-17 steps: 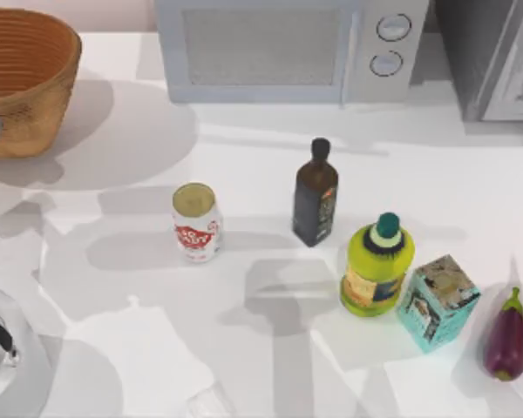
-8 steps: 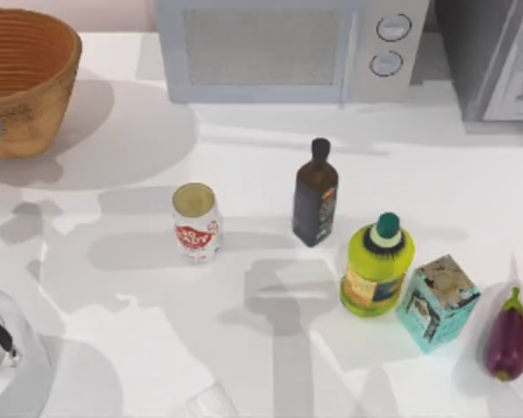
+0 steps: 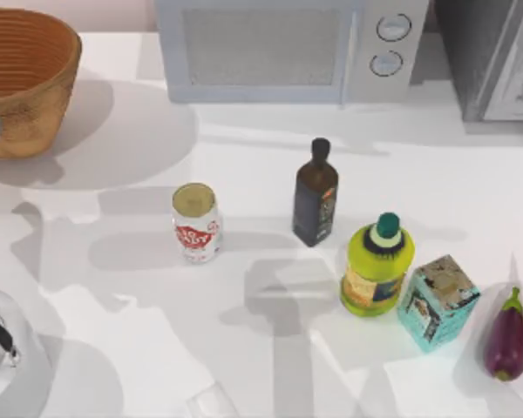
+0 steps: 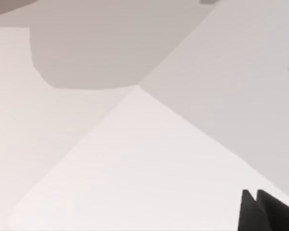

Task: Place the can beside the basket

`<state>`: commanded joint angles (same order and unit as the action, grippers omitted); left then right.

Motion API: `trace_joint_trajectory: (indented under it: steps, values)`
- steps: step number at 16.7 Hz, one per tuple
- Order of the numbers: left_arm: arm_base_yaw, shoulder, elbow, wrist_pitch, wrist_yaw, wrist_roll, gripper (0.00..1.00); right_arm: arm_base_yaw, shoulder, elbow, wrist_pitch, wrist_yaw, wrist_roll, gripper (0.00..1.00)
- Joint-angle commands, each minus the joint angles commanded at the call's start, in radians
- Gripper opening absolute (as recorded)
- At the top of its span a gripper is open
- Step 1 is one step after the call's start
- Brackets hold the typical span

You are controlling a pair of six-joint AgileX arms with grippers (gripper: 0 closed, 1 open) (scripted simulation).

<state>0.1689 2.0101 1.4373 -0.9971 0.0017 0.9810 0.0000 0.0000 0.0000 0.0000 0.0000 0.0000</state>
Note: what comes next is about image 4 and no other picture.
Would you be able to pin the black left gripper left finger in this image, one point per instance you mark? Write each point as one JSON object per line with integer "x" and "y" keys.
{"x": 249, "y": 216}

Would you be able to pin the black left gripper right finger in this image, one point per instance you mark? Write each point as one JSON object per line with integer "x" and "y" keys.
{"x": 279, "y": 216}

